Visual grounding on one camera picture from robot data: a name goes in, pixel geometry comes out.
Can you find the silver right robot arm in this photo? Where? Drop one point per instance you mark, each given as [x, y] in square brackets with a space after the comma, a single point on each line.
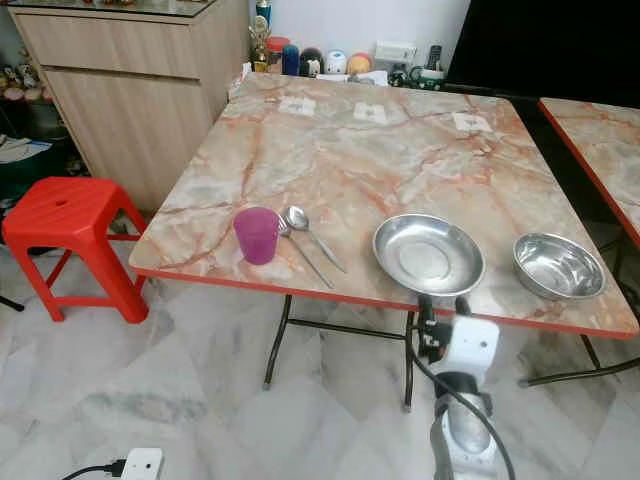
[468, 430]

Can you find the shallow steel plate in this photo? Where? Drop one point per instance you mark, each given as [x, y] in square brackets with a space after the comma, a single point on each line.
[428, 255]

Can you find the steel bowl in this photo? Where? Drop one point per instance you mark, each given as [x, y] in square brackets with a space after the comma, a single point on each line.
[558, 267]

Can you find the steel fork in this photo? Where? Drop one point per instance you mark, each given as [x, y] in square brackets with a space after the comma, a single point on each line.
[310, 262]

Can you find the marble-print folding table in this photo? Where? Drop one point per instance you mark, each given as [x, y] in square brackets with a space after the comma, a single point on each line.
[380, 165]

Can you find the steel spoon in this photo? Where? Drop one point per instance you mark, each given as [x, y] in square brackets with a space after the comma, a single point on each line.
[296, 217]

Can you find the white paper tag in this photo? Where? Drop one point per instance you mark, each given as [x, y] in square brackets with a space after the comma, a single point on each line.
[297, 105]
[472, 121]

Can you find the purple plastic cup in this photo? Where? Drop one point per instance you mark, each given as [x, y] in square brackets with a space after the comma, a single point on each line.
[256, 237]

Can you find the marble-print table red edge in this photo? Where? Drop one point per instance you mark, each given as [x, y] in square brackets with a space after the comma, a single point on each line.
[605, 150]

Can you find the red plastic stool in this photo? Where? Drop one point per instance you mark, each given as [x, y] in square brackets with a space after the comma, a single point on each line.
[65, 212]

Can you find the stack of papers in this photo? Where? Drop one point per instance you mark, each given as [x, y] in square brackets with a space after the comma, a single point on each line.
[20, 148]

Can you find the green toy car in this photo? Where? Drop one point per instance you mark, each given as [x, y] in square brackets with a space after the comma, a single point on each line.
[426, 76]

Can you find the black remote control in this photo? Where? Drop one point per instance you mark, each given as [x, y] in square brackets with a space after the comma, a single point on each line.
[433, 57]

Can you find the orange ball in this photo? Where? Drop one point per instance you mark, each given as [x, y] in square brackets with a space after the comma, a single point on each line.
[359, 64]

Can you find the white round gadget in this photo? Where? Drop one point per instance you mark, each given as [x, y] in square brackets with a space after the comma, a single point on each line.
[335, 63]

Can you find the small shelf figurines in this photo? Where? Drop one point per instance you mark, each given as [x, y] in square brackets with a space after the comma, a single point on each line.
[17, 82]

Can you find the dark round ornament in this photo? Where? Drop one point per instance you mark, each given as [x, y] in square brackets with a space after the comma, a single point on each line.
[311, 61]

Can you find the black television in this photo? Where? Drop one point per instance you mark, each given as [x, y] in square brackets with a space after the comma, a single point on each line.
[545, 42]

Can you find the blue can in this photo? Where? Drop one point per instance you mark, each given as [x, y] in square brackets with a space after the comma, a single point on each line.
[291, 60]

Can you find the red-lidded jar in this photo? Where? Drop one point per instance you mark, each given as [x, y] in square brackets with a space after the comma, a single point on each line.
[276, 54]

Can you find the white power adapter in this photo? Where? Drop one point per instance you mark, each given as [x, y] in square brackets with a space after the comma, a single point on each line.
[143, 464]

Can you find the small gold trophy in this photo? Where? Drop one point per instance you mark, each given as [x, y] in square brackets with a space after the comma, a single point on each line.
[259, 43]

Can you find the light wooden cabinet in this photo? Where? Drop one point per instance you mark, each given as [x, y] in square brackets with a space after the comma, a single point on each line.
[130, 105]

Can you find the blue bottle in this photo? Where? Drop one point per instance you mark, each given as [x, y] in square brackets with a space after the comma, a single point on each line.
[263, 11]

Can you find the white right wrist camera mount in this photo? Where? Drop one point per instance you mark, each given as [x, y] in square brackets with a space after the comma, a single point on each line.
[475, 345]

